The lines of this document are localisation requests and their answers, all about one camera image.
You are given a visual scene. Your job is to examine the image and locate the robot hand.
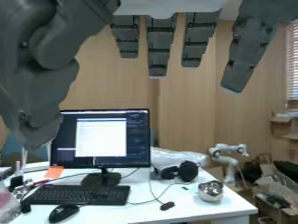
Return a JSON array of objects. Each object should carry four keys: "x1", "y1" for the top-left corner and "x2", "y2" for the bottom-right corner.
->
[{"x1": 0, "y1": 0, "x2": 298, "y2": 151}]

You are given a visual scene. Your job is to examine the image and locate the black computer screen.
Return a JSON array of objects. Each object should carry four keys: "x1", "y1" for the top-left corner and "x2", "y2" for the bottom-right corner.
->
[{"x1": 48, "y1": 107, "x2": 153, "y2": 188}]

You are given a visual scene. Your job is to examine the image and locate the orange paper note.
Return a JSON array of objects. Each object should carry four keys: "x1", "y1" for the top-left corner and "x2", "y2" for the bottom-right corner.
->
[{"x1": 43, "y1": 165, "x2": 67, "y2": 180}]

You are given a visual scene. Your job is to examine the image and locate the white plastic bag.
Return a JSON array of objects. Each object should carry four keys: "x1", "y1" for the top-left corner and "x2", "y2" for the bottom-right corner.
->
[{"x1": 149, "y1": 146, "x2": 213, "y2": 172}]

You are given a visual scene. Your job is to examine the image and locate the black keyboard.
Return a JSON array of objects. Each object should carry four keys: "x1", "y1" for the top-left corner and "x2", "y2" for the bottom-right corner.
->
[{"x1": 23, "y1": 183, "x2": 133, "y2": 207}]

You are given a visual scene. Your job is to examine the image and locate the black computer mouse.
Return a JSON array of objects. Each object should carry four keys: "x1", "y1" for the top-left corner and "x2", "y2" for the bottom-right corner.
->
[{"x1": 47, "y1": 203, "x2": 81, "y2": 224}]

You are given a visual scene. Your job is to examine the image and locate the black headphones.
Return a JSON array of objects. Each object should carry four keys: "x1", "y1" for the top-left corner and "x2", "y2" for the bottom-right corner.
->
[{"x1": 158, "y1": 160, "x2": 201, "y2": 183}]

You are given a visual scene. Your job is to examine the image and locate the small white jointed device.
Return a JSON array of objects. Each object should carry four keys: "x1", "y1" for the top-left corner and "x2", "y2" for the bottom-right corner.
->
[{"x1": 206, "y1": 142, "x2": 251, "y2": 185}]

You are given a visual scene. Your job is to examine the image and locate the small black dongle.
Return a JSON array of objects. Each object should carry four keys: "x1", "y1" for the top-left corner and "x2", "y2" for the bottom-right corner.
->
[{"x1": 158, "y1": 201, "x2": 176, "y2": 212}]

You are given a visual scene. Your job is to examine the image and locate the shiny metal bowl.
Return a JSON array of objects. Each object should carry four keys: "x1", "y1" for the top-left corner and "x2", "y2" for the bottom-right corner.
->
[{"x1": 196, "y1": 179, "x2": 226, "y2": 203}]

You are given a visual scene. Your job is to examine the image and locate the window blind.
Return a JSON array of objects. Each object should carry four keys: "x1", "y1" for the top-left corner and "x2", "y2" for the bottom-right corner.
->
[{"x1": 285, "y1": 19, "x2": 298, "y2": 102}]

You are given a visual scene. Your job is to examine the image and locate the cardboard box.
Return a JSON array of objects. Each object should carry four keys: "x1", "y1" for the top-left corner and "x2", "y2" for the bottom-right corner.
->
[
  {"x1": 251, "y1": 161, "x2": 298, "y2": 224},
  {"x1": 269, "y1": 111, "x2": 298, "y2": 142}
]

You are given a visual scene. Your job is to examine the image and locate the white desk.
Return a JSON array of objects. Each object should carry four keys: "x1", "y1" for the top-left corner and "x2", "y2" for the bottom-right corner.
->
[{"x1": 0, "y1": 162, "x2": 259, "y2": 224}]

